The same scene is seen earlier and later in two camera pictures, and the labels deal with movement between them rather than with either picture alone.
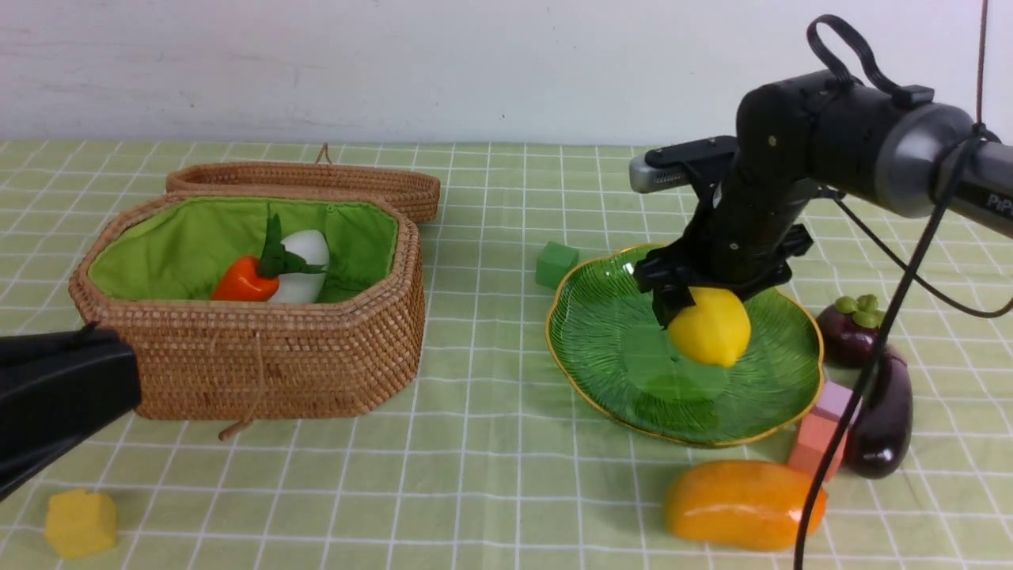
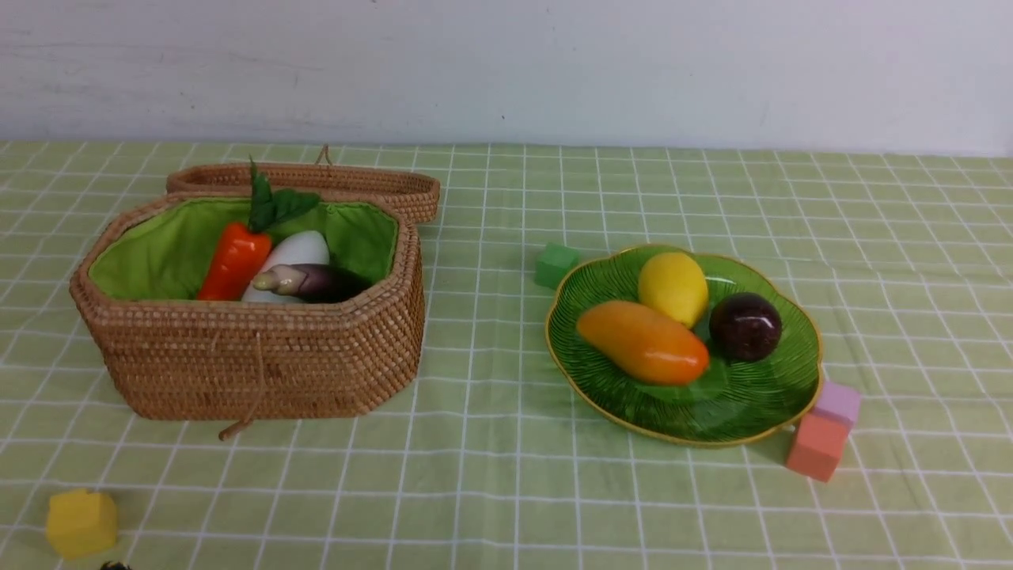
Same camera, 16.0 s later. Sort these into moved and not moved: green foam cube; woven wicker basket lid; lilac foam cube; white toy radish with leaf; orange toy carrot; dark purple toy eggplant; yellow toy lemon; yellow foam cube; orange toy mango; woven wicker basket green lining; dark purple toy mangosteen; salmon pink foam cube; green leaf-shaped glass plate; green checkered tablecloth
Moved: orange toy carrot; orange toy mango; dark purple toy eggplant; yellow toy lemon; dark purple toy mangosteen; white toy radish with leaf
Not moved: green checkered tablecloth; woven wicker basket green lining; lilac foam cube; yellow foam cube; salmon pink foam cube; green leaf-shaped glass plate; green foam cube; woven wicker basket lid
